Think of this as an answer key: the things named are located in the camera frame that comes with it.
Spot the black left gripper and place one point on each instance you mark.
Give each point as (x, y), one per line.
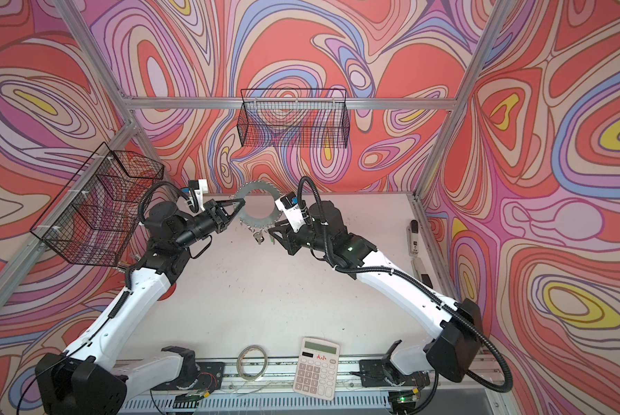
(216, 209)

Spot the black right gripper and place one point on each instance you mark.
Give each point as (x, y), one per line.
(292, 246)

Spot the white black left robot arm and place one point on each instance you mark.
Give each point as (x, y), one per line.
(84, 378)

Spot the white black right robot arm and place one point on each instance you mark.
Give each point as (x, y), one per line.
(453, 343)

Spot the red pencil cup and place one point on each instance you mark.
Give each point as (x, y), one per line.
(168, 293)

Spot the white black remote control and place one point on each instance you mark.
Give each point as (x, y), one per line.
(413, 238)

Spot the clear tape roll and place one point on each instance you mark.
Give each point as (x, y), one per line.
(252, 363)

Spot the white desk calculator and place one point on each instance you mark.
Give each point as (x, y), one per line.
(316, 372)

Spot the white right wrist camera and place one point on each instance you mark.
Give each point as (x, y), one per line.
(294, 210)

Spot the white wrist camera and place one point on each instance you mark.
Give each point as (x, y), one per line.
(196, 190)
(294, 210)

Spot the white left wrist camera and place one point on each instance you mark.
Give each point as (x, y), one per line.
(196, 190)

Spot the black wire basket back wall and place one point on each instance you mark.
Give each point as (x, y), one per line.
(294, 117)

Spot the black wire basket wall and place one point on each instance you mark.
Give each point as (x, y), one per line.
(294, 117)
(90, 222)

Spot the black wire basket left wall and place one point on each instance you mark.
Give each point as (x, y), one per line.
(90, 222)

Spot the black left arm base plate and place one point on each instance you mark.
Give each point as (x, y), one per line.
(209, 377)

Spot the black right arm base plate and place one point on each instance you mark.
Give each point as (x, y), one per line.
(382, 373)

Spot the aluminium front rail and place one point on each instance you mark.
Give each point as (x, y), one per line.
(274, 392)

